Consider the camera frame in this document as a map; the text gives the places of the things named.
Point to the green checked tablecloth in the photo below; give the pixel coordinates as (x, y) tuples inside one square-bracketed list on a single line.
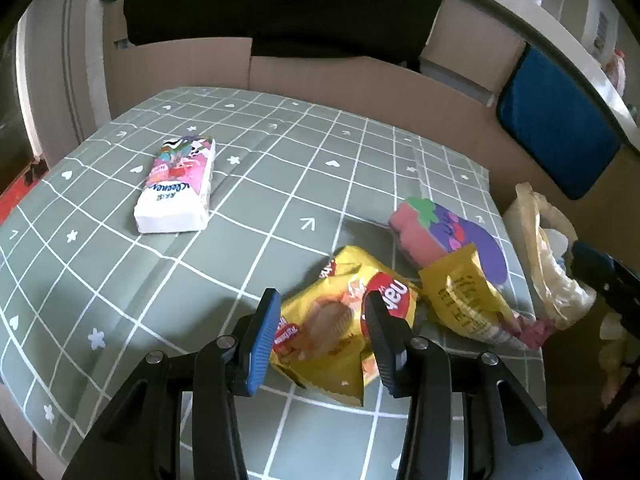
[(300, 160)]

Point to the small yellow packet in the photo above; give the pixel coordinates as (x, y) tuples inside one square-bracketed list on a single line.
[(460, 300)]

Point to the pink white tissue pack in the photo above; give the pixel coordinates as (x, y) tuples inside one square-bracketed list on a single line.
[(175, 195)]

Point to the white appliance with label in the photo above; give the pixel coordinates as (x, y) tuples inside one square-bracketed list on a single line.
[(602, 30)]

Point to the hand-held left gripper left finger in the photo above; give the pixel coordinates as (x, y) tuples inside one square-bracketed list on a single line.
[(262, 340)]

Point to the translucent plastic bag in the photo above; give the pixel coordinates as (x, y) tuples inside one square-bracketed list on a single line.
[(550, 280)]

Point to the pink crumpled wrapper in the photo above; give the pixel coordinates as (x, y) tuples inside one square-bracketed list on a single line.
[(535, 332)]

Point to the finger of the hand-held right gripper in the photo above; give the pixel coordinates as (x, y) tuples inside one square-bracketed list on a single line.
[(625, 400), (595, 265)]

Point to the pink and purple packet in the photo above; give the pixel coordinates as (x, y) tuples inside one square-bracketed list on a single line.
[(450, 230)]

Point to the black cloth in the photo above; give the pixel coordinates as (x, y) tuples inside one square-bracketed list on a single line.
[(280, 10)]

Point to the blue cushion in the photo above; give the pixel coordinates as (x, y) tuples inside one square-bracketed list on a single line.
[(555, 120)]

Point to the large yellow snack bag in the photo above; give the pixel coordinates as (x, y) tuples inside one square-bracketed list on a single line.
[(330, 320)]

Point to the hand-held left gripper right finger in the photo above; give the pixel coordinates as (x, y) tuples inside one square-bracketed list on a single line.
[(380, 340)]

